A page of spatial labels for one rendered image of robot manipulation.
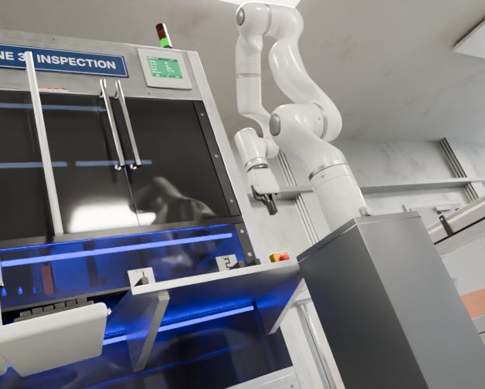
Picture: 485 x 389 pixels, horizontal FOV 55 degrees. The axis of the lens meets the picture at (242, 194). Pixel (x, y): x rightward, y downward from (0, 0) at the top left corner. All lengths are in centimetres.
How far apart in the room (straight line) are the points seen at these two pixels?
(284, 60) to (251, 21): 17
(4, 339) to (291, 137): 86
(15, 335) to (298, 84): 101
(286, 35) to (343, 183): 54
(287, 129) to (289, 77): 20
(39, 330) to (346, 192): 80
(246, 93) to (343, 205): 61
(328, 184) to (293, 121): 20
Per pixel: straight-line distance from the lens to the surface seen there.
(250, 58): 169
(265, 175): 165
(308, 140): 132
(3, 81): 195
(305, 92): 146
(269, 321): 172
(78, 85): 200
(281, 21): 159
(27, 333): 93
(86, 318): 92
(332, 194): 128
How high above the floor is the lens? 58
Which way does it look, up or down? 22 degrees up
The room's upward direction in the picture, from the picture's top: 19 degrees counter-clockwise
